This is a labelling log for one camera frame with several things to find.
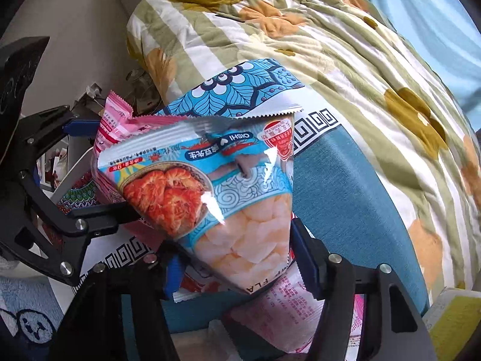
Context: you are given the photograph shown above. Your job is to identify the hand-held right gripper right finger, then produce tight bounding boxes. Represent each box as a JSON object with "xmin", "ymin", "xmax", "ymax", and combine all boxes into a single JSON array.
[{"xmin": 291, "ymin": 218, "xmax": 437, "ymax": 361}]

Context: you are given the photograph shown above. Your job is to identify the blue patterned folding table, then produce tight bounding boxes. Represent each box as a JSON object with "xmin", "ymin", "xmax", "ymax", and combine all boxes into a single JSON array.
[{"xmin": 56, "ymin": 58, "xmax": 430, "ymax": 361}]

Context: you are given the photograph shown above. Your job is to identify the blue patterned rug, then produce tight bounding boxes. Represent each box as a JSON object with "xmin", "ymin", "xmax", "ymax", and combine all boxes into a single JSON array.
[{"xmin": 0, "ymin": 274, "xmax": 78, "ymax": 361}]

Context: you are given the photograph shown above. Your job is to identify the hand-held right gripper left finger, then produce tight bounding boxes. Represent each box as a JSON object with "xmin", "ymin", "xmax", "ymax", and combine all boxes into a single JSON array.
[{"xmin": 49, "ymin": 250, "xmax": 188, "ymax": 361}]

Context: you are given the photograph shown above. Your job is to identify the floral striped blanket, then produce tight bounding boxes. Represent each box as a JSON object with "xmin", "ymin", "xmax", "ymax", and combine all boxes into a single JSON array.
[{"xmin": 126, "ymin": 0, "xmax": 481, "ymax": 301}]

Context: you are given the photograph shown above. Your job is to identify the light blue window cloth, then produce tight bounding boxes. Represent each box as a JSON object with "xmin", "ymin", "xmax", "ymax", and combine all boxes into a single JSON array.
[{"xmin": 342, "ymin": 0, "xmax": 481, "ymax": 121}]

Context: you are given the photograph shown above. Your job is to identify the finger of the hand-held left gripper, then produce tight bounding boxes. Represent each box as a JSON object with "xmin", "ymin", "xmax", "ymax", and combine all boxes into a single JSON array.
[
  {"xmin": 17, "ymin": 106, "xmax": 103, "ymax": 151},
  {"xmin": 0, "ymin": 173, "xmax": 140, "ymax": 287}
]

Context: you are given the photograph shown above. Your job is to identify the pale pink snack packet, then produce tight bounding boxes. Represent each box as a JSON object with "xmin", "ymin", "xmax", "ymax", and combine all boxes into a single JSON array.
[{"xmin": 222, "ymin": 263, "xmax": 366, "ymax": 356}]

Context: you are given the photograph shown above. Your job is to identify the blue shrimp cracker packet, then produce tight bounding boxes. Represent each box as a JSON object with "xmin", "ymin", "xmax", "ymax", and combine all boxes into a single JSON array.
[{"xmin": 97, "ymin": 107, "xmax": 305, "ymax": 303}]

